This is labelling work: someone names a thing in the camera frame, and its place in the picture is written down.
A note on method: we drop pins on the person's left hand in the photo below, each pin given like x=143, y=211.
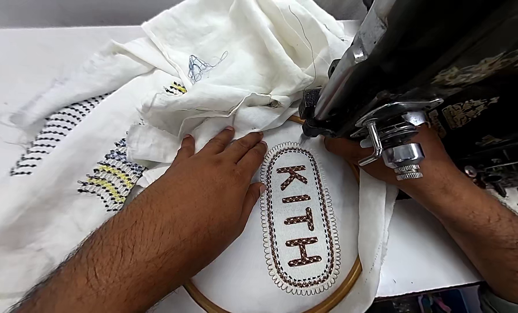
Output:
x=207, y=187

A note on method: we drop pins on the person's right hand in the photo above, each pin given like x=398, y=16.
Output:
x=393, y=169

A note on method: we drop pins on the person's left thumb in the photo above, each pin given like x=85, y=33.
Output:
x=253, y=201

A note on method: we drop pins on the person's left middle finger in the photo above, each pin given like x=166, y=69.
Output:
x=245, y=144

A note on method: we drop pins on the person's left little finger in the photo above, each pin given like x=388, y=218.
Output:
x=186, y=148

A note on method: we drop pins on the person's left ring finger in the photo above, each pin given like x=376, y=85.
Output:
x=220, y=140

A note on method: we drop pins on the person's left index finger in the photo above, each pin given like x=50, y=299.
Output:
x=255, y=157

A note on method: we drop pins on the person's right thumb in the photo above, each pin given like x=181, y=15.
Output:
x=343, y=147

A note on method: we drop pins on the white embroidered fabric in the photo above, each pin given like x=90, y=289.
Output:
x=107, y=108

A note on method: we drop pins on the wooden embroidery hoop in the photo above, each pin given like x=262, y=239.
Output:
x=350, y=279

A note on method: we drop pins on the person's left forearm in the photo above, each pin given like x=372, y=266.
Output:
x=120, y=252

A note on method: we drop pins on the person's right forearm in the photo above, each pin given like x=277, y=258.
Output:
x=485, y=226

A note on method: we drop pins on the blue tangled thread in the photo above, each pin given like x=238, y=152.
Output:
x=194, y=68

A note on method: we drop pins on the long dark loose thread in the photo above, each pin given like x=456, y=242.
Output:
x=312, y=54

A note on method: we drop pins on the black sewing machine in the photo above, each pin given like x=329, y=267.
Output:
x=415, y=65

